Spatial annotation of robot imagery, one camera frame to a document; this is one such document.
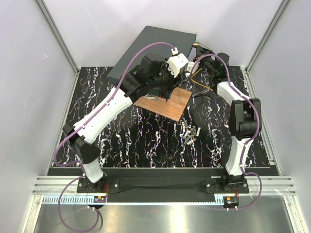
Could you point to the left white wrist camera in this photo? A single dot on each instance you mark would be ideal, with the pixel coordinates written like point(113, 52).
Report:
point(177, 63)

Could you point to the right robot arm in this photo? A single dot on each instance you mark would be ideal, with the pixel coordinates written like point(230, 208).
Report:
point(244, 117)

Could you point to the wooden base board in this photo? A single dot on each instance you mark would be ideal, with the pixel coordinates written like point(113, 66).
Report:
point(172, 108)

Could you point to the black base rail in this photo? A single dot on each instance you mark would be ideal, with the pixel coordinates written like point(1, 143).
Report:
point(162, 185)

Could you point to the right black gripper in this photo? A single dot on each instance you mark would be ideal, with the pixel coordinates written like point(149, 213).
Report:
point(200, 52)

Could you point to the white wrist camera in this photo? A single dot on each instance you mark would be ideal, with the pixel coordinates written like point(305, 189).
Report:
point(177, 63)
point(189, 68)

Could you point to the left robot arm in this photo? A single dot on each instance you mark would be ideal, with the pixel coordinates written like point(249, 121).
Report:
point(154, 73)

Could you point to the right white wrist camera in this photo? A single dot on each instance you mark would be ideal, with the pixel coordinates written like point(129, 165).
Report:
point(189, 68)

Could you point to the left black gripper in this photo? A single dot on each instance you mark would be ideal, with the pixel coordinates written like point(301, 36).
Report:
point(168, 86)

